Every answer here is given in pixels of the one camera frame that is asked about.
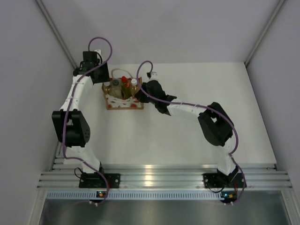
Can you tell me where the amber bottle clear cap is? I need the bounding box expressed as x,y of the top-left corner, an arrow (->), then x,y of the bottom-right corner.
102,82 -> 111,95

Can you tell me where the red dotted canvas bag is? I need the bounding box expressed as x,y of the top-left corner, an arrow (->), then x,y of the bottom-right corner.
103,68 -> 144,110

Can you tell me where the clear bottle grey cap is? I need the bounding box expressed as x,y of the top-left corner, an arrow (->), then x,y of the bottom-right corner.
110,79 -> 122,99

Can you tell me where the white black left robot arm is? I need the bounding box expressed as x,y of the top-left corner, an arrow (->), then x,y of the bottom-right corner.
52,49 -> 109,188

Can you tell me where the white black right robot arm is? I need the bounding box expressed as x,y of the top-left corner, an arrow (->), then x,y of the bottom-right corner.
131,79 -> 239,188

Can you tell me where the amber bottle white cap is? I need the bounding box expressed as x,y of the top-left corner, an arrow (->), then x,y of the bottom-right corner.
130,78 -> 139,97

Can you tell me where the yellow bottle red cap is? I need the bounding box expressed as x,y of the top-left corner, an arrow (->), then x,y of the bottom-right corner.
121,76 -> 131,99

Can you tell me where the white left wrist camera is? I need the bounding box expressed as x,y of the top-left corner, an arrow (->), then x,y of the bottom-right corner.
94,49 -> 102,54

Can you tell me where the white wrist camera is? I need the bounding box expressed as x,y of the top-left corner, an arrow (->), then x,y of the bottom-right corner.
147,71 -> 159,80
94,49 -> 102,54

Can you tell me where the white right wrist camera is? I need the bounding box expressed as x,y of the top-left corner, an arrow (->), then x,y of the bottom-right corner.
147,71 -> 159,80

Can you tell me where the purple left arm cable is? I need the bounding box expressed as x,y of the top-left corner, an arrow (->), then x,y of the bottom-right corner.
61,37 -> 113,207

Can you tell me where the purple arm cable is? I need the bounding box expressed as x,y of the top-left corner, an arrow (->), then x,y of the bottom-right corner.
61,37 -> 113,207
135,60 -> 247,204

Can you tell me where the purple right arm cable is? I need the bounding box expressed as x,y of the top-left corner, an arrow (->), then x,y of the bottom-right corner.
135,60 -> 247,204

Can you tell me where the left aluminium frame post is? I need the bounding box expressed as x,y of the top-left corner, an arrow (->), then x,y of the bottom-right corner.
33,0 -> 77,69

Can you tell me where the aluminium frame post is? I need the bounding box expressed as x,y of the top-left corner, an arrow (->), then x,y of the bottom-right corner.
244,0 -> 288,68
33,0 -> 77,69

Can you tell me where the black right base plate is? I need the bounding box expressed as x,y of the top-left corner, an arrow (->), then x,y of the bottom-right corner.
202,173 -> 245,189

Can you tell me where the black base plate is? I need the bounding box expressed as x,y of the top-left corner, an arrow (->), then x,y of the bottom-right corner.
79,173 -> 120,188
202,173 -> 245,189

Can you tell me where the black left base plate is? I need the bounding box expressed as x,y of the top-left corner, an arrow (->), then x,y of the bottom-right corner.
79,173 -> 120,188

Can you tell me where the right aluminium frame post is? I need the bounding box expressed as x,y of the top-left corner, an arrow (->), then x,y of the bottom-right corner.
244,0 -> 288,68

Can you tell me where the aluminium mounting rail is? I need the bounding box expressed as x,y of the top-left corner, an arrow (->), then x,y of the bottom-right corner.
37,164 -> 292,190

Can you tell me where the white slotted cable duct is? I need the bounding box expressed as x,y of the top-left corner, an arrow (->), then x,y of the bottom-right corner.
46,190 -> 224,200

